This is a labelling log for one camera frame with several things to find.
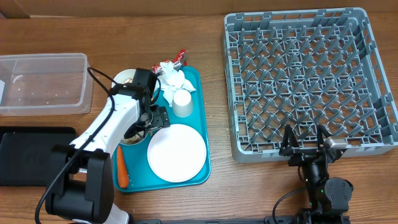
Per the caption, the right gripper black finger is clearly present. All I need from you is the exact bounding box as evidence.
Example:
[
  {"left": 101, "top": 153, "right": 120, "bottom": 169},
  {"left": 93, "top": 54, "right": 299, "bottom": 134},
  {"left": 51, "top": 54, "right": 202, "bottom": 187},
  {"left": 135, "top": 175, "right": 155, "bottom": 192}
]
[
  {"left": 279, "top": 124, "right": 300, "bottom": 156},
  {"left": 317, "top": 124, "right": 331, "bottom": 146}
]

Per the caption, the white round bowl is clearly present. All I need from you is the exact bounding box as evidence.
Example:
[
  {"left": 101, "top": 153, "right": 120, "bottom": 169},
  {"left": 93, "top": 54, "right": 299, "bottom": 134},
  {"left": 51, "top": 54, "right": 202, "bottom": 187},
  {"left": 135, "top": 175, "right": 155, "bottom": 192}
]
[{"left": 111, "top": 69, "right": 136, "bottom": 88}]

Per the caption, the white paper cup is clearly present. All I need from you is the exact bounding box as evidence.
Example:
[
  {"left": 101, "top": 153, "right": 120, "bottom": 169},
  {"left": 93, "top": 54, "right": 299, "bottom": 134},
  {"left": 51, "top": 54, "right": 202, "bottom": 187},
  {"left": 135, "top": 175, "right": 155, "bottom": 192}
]
[{"left": 172, "top": 89, "right": 193, "bottom": 118}]

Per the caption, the grey round bowl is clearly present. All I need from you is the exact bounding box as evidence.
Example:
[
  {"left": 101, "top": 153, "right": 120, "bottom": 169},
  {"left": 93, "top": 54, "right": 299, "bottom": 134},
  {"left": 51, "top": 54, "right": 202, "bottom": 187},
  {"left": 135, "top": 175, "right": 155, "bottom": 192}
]
[{"left": 119, "top": 131, "right": 147, "bottom": 145}]

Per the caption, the white round plate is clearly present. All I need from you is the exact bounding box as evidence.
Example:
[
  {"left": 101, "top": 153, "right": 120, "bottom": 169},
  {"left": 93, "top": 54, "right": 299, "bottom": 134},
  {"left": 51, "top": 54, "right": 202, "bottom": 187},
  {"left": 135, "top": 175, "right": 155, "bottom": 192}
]
[{"left": 147, "top": 124, "right": 207, "bottom": 183}]

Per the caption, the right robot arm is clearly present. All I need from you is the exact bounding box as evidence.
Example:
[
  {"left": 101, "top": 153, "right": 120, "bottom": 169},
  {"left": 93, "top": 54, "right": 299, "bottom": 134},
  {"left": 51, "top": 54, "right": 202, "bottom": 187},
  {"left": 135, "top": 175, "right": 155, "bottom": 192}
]
[{"left": 272, "top": 124, "right": 354, "bottom": 224}]

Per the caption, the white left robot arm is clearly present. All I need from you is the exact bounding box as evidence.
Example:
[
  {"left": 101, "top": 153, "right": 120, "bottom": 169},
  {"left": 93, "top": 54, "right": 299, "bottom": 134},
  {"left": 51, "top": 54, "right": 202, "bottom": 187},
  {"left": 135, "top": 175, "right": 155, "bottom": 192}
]
[{"left": 35, "top": 68, "right": 170, "bottom": 223}]

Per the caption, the grey plastic dishwasher rack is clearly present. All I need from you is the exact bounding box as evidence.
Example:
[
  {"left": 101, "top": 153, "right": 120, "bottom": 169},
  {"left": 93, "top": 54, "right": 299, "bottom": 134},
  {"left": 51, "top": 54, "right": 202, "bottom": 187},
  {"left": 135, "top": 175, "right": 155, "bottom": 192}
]
[{"left": 221, "top": 7, "right": 397, "bottom": 163}]

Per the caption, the black waste tray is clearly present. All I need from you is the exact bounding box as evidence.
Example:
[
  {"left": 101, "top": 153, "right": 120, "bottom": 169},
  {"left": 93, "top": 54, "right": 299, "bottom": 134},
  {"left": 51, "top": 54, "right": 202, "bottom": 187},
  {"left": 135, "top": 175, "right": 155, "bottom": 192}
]
[{"left": 1, "top": 126, "right": 76, "bottom": 187}]

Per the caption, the crumpled white paper napkin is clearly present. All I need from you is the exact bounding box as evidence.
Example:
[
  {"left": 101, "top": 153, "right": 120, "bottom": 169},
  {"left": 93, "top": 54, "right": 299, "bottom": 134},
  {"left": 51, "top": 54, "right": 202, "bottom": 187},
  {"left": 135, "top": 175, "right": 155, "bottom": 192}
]
[{"left": 155, "top": 61, "right": 196, "bottom": 106}]

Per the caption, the red silver snack wrapper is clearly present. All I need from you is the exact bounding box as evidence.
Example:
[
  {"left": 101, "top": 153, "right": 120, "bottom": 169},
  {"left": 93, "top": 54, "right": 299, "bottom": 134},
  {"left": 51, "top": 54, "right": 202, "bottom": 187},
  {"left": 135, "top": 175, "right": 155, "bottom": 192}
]
[{"left": 151, "top": 49, "right": 187, "bottom": 73}]

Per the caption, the clear plastic bin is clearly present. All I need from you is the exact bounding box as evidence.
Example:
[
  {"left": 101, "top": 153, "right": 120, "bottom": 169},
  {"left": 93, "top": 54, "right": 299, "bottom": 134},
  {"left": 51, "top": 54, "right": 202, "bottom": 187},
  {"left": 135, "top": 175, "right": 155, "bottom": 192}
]
[{"left": 1, "top": 53, "right": 93, "bottom": 116}]

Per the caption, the teal plastic serving tray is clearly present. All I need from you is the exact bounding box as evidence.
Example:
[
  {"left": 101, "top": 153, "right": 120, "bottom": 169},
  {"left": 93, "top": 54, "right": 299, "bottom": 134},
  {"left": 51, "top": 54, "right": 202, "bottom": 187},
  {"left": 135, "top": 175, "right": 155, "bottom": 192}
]
[{"left": 112, "top": 66, "right": 211, "bottom": 193}]

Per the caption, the orange carrot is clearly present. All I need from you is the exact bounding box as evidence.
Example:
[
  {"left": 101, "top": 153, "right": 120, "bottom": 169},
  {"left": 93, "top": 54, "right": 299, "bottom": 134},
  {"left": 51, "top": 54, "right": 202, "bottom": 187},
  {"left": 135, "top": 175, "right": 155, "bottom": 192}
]
[{"left": 116, "top": 146, "right": 129, "bottom": 189}]

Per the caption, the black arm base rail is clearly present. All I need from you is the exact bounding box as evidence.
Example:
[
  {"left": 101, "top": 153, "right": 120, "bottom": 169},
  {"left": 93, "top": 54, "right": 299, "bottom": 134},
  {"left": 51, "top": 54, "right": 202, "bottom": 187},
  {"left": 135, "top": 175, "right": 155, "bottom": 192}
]
[{"left": 134, "top": 216, "right": 351, "bottom": 224}]

